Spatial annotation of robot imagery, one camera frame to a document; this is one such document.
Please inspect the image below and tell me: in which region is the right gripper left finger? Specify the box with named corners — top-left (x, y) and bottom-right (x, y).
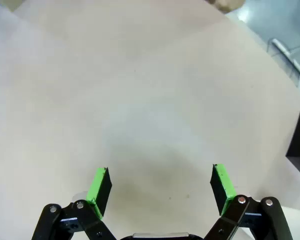
top-left (31, 166), bottom-right (118, 240)

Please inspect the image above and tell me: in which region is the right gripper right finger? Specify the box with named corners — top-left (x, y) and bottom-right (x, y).
top-left (203, 163), bottom-right (294, 240)

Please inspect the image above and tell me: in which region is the grey metal frame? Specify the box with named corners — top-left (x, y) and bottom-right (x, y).
top-left (266, 37), bottom-right (300, 94)

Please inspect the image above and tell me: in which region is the person's hand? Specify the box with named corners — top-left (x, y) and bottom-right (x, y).
top-left (209, 0), bottom-right (246, 13)

